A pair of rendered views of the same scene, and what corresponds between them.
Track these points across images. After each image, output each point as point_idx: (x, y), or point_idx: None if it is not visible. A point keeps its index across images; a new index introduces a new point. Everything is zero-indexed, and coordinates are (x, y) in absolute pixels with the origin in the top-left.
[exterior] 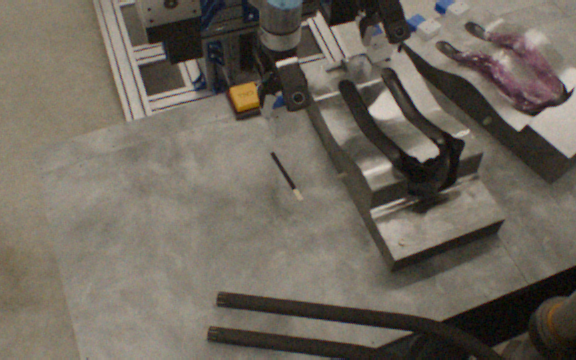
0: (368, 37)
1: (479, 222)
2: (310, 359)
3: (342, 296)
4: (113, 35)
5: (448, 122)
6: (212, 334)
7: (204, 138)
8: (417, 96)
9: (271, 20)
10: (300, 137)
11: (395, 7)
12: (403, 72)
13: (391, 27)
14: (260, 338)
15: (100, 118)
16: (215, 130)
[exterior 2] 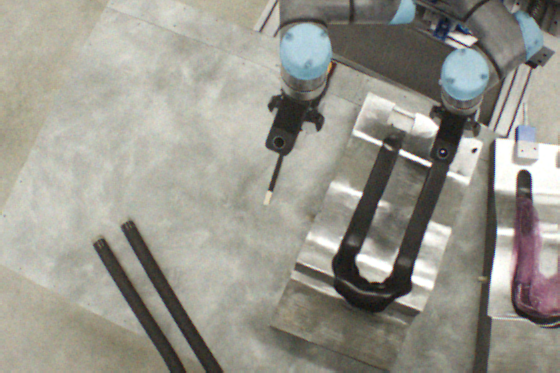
0: (438, 122)
1: (366, 356)
2: None
3: (214, 308)
4: None
5: (432, 258)
6: (97, 246)
7: (246, 77)
8: (442, 208)
9: (282, 70)
10: (324, 148)
11: (456, 129)
12: (455, 175)
13: (439, 142)
14: (120, 281)
15: None
16: (262, 78)
